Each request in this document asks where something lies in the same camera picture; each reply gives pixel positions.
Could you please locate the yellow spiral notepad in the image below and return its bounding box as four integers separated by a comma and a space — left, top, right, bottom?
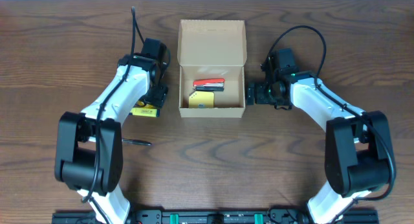
188, 91, 214, 108

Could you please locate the red stapler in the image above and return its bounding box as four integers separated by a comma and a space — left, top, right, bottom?
193, 78, 225, 92

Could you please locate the brown cardboard box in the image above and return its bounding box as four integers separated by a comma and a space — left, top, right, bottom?
177, 19, 247, 118

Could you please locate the yellow clear tape roll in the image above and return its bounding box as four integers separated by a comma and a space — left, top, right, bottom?
135, 100, 155, 109

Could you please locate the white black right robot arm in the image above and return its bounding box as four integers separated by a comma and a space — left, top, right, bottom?
247, 73, 397, 223

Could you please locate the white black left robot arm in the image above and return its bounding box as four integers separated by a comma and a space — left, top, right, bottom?
54, 53, 168, 223

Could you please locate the yellow highlighter marker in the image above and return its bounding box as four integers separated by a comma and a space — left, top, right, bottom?
129, 107, 160, 118

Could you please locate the black pen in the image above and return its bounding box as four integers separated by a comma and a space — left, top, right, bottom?
122, 139, 152, 146

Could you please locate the black mounting rail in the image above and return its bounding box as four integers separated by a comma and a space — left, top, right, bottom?
51, 208, 380, 224

